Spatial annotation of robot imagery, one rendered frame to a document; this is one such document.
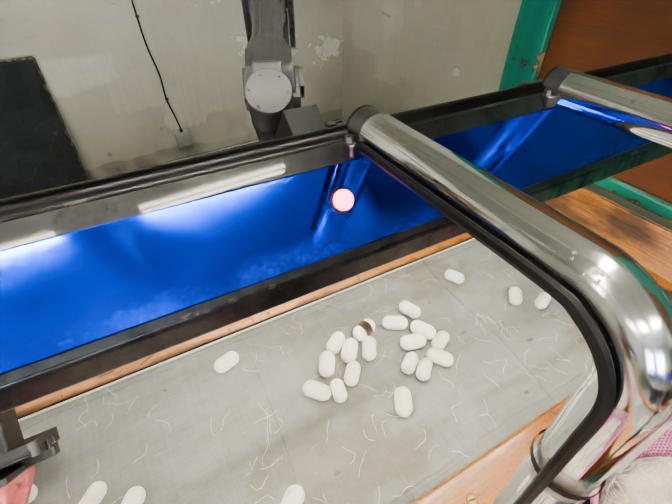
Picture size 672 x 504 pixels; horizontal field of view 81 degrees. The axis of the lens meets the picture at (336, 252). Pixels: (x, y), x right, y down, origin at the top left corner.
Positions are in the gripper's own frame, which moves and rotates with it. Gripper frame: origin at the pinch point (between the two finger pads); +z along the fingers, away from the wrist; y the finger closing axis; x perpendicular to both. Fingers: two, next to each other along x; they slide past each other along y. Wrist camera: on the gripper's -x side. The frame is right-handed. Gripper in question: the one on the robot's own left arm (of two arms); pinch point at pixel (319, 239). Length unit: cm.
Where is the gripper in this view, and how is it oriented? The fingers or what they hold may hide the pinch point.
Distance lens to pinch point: 54.5
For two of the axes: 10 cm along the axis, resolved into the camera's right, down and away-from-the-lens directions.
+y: 8.8, -3.1, 3.6
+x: -3.1, 2.2, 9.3
